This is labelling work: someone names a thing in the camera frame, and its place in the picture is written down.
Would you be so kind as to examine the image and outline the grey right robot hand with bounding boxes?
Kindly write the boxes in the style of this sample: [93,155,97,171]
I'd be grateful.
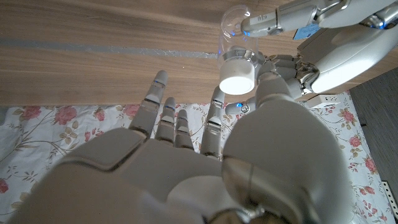
[7,63,355,224]

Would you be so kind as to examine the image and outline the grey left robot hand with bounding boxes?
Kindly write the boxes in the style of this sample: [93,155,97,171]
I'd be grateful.
[225,0,398,115]

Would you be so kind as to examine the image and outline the clear bottle with white cap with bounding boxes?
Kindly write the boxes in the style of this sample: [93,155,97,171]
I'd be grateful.
[216,4,259,96]

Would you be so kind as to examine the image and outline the blue card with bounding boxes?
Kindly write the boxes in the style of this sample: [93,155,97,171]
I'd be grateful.
[292,23,321,40]

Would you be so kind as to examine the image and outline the floral rose backdrop cloth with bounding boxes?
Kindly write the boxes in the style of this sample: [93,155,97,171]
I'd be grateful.
[0,91,398,224]

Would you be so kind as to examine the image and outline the white perforated metal rail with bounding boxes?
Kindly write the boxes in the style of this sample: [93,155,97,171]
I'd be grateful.
[381,180,398,215]

